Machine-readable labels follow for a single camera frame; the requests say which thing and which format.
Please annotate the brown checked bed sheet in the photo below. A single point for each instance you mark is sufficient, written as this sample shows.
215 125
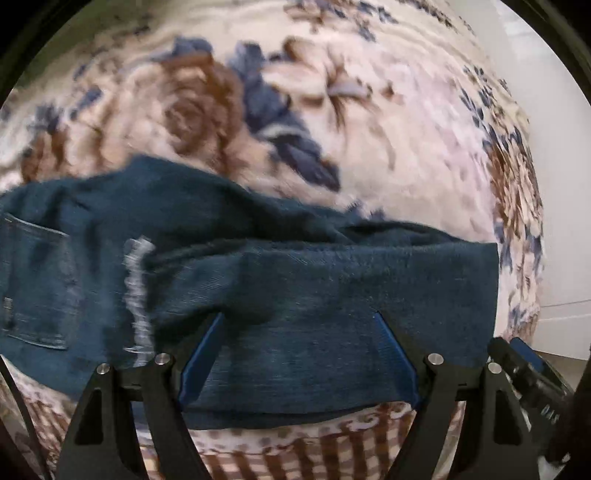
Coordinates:
300 457

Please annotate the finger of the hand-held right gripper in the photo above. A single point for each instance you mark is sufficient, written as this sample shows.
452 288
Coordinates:
503 355
528 354

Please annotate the dark blue jeans pants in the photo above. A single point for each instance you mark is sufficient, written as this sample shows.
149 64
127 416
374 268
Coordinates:
277 300

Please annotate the floral quilt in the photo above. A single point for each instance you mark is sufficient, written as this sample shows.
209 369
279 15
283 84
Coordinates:
369 115

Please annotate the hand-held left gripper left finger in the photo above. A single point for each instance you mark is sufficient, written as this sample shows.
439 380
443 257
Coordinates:
203 355

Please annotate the white headboard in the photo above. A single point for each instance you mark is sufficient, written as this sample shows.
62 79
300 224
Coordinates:
558 207

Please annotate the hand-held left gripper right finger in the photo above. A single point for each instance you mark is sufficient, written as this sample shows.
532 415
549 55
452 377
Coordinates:
397 360

